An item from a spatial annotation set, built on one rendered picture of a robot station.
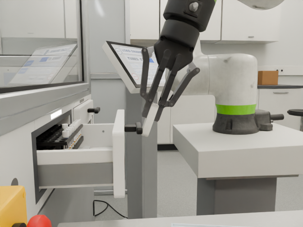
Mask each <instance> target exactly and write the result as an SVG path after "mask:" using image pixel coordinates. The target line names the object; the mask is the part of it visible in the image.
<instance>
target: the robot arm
mask: <svg viewBox="0 0 303 227"><path fill-rule="evenodd" d="M216 1H217V0H168V1H167V4H166V7H165V10H164V12H163V17H164V19H165V20H166V21H165V23H164V26H163V28H162V31H161V34H160V37H159V39H158V41H157V42H156V43H155V44H154V46H152V47H148V48H145V47H144V48H142V50H141V54H142V59H143V63H142V75H141V85H140V96H141V97H142V98H144V99H145V101H146V102H145V105H144V108H143V111H142V117H144V118H145V120H144V123H143V126H142V134H141V135H142V136H145V137H148V135H149V133H150V130H151V127H152V124H153V122H154V121H156V122H158V121H159V120H160V117H161V114H162V111H163V109H164V108H165V107H173V106H174V105H175V103H176V102H177V100H178V99H179V97H180V96H181V95H213V96H215V100H216V110H217V115H216V120H215V122H214V124H213V126H212V130H213V131H215V132H218V133H222V134H231V135H247V134H254V133H257V132H259V130H264V131H270V130H272V129H273V124H271V123H273V121H275V120H283V119H284V115H283V114H270V112H269V111H265V110H260V109H255V108H256V105H257V59H256V58H255V57H254V56H252V55H249V54H213V55H204V54H203V53H202V52H201V46H200V37H199V35H200V32H203V31H205V30H206V28H207V25H208V23H209V20H210V17H211V14H212V12H213V9H214V7H215V4H216ZM238 1H240V2H241V3H243V4H245V5H247V6H248V7H250V8H252V9H256V10H268V9H272V8H274V7H276V6H278V5H280V4H281V3H282V2H283V1H284V0H238ZM153 52H154V53H155V56H156V60H157V63H158V67H157V71H156V74H155V76H154V79H153V82H152V85H151V88H150V90H149V93H148V94H147V93H146V92H147V80H148V71H149V63H150V58H151V57H152V53H153ZM165 69H166V70H165ZM164 71H165V85H164V87H163V90H162V93H161V96H160V99H159V101H158V104H155V103H153V100H154V98H155V95H156V92H157V89H158V86H159V84H160V81H161V78H162V75H163V73H164ZM170 90H172V91H173V94H172V95H171V97H170V98H169V100H167V99H168V96H169V93H170Z"/></svg>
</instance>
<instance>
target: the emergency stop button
mask: <svg viewBox="0 0 303 227"><path fill-rule="evenodd" d="M27 227H52V225H51V221H50V220H49V219H48V218H47V217H46V216H45V215H35V216H33V217H31V219H30V220H29V222H28V224H27Z"/></svg>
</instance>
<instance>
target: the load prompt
mask: <svg viewBox="0 0 303 227"><path fill-rule="evenodd" d="M119 48H120V50H121V51H122V53H123V54H133V55H142V54H141V49H134V48H128V47H121V46H119ZM152 57H155V55H154V54H153V53H152Z"/></svg>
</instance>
